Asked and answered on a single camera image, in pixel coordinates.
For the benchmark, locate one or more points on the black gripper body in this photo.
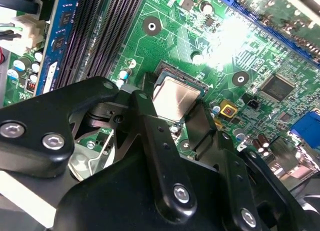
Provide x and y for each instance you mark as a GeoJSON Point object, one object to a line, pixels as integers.
{"type": "Point", "coordinates": [120, 198]}

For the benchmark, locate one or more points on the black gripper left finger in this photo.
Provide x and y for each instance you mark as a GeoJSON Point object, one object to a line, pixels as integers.
{"type": "Point", "coordinates": [37, 131]}

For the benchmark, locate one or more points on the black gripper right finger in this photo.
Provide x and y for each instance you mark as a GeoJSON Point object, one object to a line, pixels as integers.
{"type": "Point", "coordinates": [232, 166]}

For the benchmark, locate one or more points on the metal socket cover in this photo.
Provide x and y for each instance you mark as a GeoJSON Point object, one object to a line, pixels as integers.
{"type": "Point", "coordinates": [80, 163]}

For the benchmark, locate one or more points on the silver square CPU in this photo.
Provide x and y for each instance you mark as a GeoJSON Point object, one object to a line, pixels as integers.
{"type": "Point", "coordinates": [177, 98]}

